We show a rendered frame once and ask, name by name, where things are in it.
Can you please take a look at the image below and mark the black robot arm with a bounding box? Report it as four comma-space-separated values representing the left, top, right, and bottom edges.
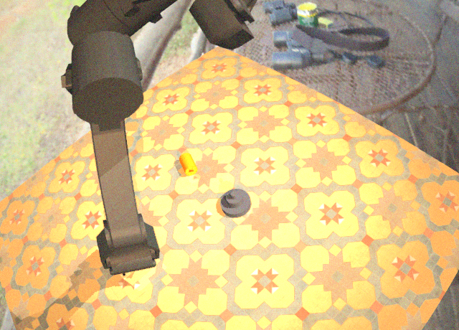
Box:
61, 0, 160, 275

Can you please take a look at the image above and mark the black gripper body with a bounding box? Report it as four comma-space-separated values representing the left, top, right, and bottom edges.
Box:
104, 0, 254, 50

